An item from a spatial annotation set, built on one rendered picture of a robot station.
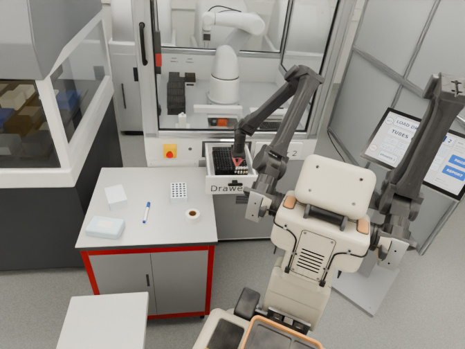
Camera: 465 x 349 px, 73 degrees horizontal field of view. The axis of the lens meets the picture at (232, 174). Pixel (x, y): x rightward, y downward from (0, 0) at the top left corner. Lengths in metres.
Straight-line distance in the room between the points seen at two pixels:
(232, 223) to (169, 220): 0.81
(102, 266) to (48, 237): 0.63
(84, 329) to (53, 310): 1.03
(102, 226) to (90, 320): 0.41
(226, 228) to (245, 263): 0.29
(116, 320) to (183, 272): 0.49
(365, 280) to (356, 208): 1.60
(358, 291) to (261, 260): 0.69
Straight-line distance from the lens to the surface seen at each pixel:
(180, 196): 1.66
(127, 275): 1.70
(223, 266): 2.34
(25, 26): 1.48
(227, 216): 2.23
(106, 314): 1.32
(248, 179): 1.59
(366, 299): 2.43
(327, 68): 1.80
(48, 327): 2.28
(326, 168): 0.95
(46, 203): 2.01
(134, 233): 1.54
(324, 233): 0.96
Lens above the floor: 1.89
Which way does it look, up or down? 37 degrees down
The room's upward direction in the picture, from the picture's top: 6 degrees clockwise
